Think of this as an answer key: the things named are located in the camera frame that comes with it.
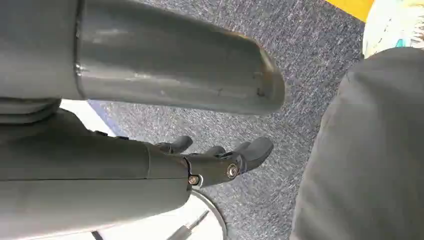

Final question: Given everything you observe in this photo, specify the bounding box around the white panel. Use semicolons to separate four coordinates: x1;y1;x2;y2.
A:
60;98;117;138

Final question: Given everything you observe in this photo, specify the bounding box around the person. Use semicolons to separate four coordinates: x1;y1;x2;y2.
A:
289;46;424;240

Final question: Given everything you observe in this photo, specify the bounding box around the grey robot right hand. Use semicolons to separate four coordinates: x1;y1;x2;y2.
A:
0;0;286;240

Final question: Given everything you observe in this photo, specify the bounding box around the white round base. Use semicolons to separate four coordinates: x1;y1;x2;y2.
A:
94;190;228;240

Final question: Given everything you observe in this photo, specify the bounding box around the yellow floor tape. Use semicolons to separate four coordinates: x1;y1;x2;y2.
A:
325;0;376;23

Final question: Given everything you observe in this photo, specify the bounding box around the metal rod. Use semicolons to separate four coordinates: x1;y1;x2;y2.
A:
166;210;211;240

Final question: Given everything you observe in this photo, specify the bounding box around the person's white shoe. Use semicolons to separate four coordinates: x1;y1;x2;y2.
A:
361;0;424;60

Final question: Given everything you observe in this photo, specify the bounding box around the ribbed grey right arm sleeve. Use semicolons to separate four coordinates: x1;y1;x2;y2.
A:
0;97;63;126

